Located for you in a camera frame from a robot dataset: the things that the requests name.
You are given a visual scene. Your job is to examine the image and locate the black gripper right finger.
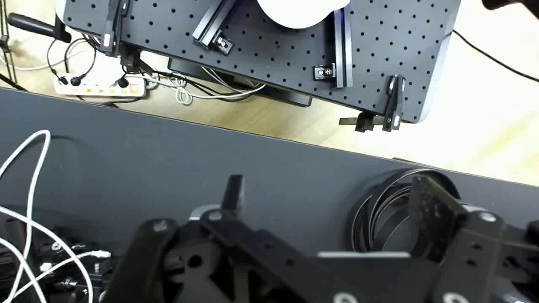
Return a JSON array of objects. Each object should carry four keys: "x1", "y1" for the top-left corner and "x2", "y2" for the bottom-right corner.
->
[{"x1": 407, "y1": 173, "x2": 539, "y2": 303}]

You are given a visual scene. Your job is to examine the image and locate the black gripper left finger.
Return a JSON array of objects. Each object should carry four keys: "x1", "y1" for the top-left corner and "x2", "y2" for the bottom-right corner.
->
[{"x1": 102, "y1": 173, "x2": 318, "y2": 303}]

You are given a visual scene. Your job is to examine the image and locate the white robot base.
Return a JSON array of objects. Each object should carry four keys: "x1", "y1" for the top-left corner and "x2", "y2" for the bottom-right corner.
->
[{"x1": 254, "y1": 0, "x2": 350, "y2": 31}]

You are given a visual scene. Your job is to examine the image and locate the black table clamp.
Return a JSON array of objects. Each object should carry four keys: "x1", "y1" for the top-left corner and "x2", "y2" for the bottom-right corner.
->
[
  {"x1": 338, "y1": 73, "x2": 407, "y2": 134},
  {"x1": 99, "y1": 0, "x2": 141, "y2": 72}
]

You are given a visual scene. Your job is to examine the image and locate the white power strip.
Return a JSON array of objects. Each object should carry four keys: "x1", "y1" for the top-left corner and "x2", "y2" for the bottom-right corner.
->
[{"x1": 51, "y1": 72, "x2": 149, "y2": 102}]

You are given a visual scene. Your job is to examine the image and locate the dark perforated mounting board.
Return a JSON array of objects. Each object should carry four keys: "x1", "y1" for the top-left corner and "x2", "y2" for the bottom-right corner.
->
[{"x1": 60, "y1": 0, "x2": 462, "y2": 124}]

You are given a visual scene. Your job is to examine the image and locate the pile of black camera mounts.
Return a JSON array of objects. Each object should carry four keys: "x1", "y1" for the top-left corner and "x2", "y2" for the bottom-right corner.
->
[{"x1": 0, "y1": 211, "x2": 115, "y2": 303}]

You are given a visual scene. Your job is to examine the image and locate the coiled black strap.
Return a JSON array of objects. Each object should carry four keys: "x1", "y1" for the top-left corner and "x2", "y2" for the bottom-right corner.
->
[{"x1": 350, "y1": 166, "x2": 462, "y2": 260}]

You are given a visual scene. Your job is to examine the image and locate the long white cable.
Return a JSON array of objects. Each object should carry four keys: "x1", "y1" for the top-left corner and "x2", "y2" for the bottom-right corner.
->
[{"x1": 0, "y1": 127, "x2": 112, "y2": 303}]

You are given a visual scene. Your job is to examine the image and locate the tangled white cords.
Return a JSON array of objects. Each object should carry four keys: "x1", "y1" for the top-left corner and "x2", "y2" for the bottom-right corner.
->
[{"x1": 141, "y1": 70, "x2": 265, "y2": 107}]

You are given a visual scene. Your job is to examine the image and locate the thin black cable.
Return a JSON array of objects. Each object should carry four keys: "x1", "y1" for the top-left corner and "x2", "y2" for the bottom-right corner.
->
[{"x1": 451, "y1": 28, "x2": 539, "y2": 84}]

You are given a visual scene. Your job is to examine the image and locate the aluminium rail bracket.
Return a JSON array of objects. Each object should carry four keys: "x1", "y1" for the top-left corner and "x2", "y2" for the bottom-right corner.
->
[
  {"x1": 311, "y1": 6, "x2": 355, "y2": 89},
  {"x1": 190, "y1": 0, "x2": 238, "y2": 55}
]

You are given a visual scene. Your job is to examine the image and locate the black lever handle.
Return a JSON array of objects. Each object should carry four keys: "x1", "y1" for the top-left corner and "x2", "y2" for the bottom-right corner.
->
[{"x1": 4, "y1": 11, "x2": 73, "y2": 43}]

